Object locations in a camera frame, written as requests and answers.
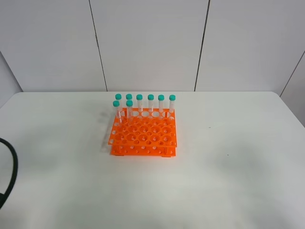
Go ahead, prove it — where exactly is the test tube teal cap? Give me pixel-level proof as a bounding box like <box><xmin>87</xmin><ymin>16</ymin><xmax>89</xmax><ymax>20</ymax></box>
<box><xmin>126</xmin><ymin>100</ymin><xmax>133</xmax><ymax>122</ymax></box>

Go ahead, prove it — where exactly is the orange test tube rack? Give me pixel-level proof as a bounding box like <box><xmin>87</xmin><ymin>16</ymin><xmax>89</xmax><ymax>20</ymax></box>
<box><xmin>108</xmin><ymin>108</ymin><xmax>177</xmax><ymax>157</ymax></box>

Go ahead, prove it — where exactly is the test tube second row left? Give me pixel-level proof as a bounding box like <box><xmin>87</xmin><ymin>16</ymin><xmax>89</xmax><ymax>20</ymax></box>
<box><xmin>112</xmin><ymin>100</ymin><xmax>122</xmax><ymax>124</ymax></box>

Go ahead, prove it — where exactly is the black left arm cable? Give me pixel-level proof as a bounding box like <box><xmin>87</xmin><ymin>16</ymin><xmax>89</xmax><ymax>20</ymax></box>
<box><xmin>0</xmin><ymin>137</ymin><xmax>19</xmax><ymax>209</ymax></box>

